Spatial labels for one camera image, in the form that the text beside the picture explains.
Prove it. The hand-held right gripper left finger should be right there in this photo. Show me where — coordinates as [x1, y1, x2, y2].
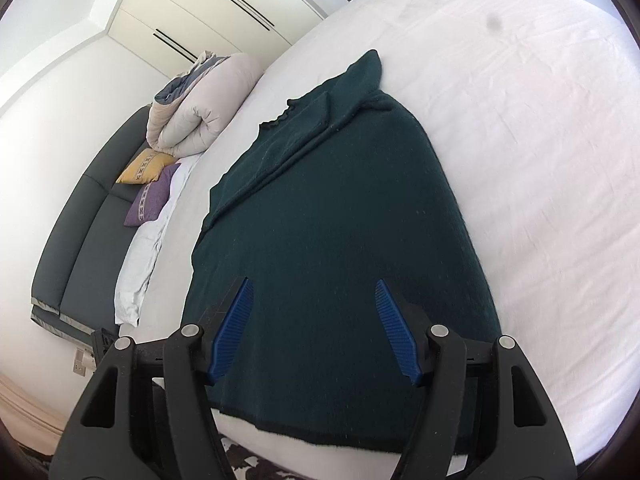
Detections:
[50, 276, 255, 480]

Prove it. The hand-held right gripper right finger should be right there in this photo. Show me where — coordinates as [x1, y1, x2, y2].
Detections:
[375, 279, 583, 480]

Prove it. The dark green knitted sweater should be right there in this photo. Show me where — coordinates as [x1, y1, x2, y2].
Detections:
[181, 50, 503, 448]

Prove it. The white pillow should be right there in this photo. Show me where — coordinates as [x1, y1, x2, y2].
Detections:
[114, 152, 203, 326]

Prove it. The black and white rug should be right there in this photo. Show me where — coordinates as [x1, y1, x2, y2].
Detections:
[220, 435, 401, 480]

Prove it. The purple patterned cushion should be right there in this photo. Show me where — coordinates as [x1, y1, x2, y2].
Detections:
[123, 162, 182, 227]

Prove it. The dark grey headboard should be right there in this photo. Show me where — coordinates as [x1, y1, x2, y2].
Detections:
[31, 104, 153, 336]

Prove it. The yellow patterned cushion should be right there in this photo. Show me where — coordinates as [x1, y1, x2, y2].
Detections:
[116, 148, 179, 184]

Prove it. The white bed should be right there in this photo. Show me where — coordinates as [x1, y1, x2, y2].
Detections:
[116, 0, 636, 476]

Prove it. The folded beige duvet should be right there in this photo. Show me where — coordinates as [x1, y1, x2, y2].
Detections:
[146, 51, 266, 157]

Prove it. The white wardrobe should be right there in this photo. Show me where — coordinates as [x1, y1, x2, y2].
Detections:
[107, 0, 353, 61]

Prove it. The wall socket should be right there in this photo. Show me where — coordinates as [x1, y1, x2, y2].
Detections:
[71, 350, 97, 376]

